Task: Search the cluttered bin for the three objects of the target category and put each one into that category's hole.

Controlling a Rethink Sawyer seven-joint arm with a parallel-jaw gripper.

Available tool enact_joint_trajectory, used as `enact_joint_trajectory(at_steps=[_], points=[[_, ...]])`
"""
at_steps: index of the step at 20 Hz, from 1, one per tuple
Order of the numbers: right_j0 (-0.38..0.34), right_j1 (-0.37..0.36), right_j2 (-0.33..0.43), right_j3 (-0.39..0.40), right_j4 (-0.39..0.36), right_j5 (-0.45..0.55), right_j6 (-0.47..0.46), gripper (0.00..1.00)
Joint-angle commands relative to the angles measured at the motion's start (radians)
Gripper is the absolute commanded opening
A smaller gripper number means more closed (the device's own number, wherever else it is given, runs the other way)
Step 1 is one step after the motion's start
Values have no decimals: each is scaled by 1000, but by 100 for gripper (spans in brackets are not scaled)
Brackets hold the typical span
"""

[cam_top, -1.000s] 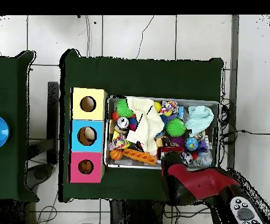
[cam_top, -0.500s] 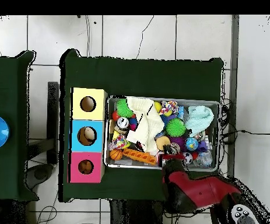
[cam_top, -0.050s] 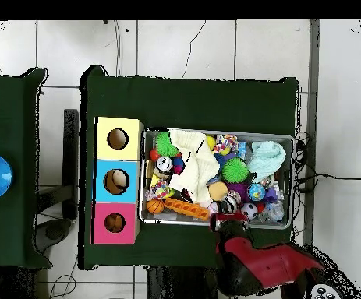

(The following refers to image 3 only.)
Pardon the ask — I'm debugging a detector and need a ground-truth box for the cream knitted cloth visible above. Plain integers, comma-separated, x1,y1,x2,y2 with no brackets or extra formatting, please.
168,128,221,205

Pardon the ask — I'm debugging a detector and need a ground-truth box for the tan plush toy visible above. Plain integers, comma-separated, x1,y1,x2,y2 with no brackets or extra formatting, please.
104,213,126,234

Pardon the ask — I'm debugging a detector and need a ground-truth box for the clear mesh bin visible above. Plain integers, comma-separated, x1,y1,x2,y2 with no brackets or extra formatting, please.
138,128,295,230

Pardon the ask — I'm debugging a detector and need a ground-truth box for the wooden box with three holes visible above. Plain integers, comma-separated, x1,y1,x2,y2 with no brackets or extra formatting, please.
91,116,144,245

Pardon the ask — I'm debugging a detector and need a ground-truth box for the small soccer ball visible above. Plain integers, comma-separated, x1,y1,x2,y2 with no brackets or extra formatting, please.
240,202,259,220

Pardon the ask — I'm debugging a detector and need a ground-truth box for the purple bumpy ball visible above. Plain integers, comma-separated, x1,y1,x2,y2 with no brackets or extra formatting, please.
226,181,250,203

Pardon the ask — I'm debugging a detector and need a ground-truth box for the small globe ball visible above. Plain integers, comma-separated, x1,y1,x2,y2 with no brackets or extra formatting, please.
247,183,266,202

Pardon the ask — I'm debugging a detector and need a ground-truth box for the orange plastic block tray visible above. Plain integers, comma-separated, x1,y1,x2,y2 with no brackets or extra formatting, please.
163,198,211,222

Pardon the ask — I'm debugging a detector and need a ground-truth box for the green spiky toy with eyes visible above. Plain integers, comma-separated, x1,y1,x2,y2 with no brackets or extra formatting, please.
221,157,250,184

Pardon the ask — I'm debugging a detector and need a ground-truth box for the light blue cloth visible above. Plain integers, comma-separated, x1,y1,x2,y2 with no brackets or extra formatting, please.
246,140,288,184

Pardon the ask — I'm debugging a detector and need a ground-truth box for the colourful patterned cloth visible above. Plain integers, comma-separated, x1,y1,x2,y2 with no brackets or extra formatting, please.
212,133,239,156

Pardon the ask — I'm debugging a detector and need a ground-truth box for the silver drink can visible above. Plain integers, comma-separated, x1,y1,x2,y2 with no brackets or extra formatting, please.
154,155,174,176

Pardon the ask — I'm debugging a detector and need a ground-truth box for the dark green table cloth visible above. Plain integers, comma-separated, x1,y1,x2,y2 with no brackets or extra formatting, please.
0,67,53,269
78,64,300,276

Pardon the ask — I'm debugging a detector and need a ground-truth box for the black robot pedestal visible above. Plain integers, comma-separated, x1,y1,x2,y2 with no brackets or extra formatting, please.
147,266,221,299

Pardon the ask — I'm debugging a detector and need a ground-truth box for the black power cable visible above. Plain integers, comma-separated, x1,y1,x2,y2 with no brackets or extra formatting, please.
296,173,361,185

